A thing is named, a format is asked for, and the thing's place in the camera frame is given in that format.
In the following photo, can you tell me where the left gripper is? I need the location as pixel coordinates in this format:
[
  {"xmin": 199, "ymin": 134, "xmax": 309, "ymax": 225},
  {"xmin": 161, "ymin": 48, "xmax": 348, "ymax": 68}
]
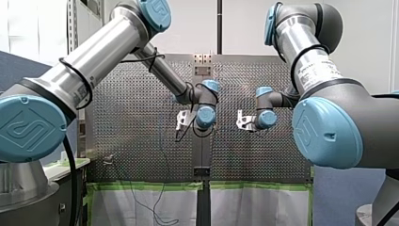
[{"xmin": 191, "ymin": 123, "xmax": 217, "ymax": 138}]

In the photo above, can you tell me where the black upright pole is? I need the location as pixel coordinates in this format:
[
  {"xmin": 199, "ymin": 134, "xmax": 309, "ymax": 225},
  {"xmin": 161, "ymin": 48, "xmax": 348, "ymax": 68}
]
[{"xmin": 216, "ymin": 0, "xmax": 223, "ymax": 56}]

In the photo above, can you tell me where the dark side cabinet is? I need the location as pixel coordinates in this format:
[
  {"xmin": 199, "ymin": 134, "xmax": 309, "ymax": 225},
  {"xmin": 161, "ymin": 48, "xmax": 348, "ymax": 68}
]
[{"xmin": 41, "ymin": 156, "xmax": 92, "ymax": 226}]

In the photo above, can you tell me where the grey board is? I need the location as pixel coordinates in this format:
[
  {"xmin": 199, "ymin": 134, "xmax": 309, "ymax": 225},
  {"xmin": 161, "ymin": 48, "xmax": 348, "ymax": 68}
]
[{"xmin": 312, "ymin": 165, "xmax": 388, "ymax": 226}]

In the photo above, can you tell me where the black cable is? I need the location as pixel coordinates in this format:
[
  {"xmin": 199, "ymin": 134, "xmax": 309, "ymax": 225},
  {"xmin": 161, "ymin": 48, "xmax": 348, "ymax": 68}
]
[
  {"xmin": 375, "ymin": 201, "xmax": 399, "ymax": 226},
  {"xmin": 61, "ymin": 134, "xmax": 80, "ymax": 226},
  {"xmin": 174, "ymin": 82, "xmax": 201, "ymax": 143}
]

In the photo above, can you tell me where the blue cable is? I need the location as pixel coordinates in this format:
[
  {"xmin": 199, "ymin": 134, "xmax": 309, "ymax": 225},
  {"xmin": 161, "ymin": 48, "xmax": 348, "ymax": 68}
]
[{"xmin": 127, "ymin": 100, "xmax": 182, "ymax": 226}]

